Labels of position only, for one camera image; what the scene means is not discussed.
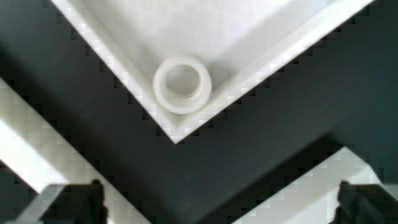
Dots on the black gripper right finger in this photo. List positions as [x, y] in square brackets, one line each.
[367, 205]

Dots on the white L-shaped obstacle fence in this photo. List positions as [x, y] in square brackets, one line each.
[51, 166]

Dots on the white square tabletop part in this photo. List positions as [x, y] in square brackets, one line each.
[195, 49]

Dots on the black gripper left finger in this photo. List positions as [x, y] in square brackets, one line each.
[71, 204]

